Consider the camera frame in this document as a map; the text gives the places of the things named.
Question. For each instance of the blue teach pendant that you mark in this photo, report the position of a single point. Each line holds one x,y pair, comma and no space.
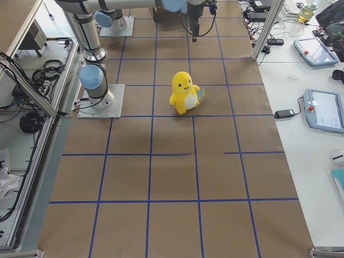
323,110
314,52

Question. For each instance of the yellow plush dinosaur toy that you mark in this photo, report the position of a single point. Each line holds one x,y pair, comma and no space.
185,95

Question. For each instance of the aluminium side rail frame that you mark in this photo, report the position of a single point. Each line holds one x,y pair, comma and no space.
31,91

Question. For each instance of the black power adapter brick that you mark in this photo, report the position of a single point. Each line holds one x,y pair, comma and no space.
282,114

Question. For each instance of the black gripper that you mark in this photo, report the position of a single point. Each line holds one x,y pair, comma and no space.
194,11

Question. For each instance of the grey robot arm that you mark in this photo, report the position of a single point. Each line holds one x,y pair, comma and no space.
93,76
83,11

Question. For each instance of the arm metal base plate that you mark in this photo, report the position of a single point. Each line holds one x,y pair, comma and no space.
109,107
122,27

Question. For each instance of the dark brown wooden drawer cabinet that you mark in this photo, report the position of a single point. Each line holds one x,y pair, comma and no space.
162,15

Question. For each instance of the aluminium frame post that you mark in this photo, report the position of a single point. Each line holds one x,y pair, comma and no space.
270,20

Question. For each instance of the white crumpled cloth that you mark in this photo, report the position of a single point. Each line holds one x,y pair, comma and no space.
9,182

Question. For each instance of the blue teach pendant far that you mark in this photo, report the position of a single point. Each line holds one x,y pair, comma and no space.
314,52

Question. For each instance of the blue teach pendant near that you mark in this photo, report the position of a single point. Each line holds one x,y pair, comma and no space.
323,110

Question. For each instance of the yellow drink bottle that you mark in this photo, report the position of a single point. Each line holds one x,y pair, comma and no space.
307,13

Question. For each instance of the grey electronics box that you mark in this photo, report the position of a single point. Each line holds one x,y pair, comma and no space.
35,39

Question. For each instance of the teal notebook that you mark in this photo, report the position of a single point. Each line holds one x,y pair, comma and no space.
337,176

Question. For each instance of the white computer mouse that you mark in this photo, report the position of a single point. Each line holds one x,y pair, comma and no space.
336,156

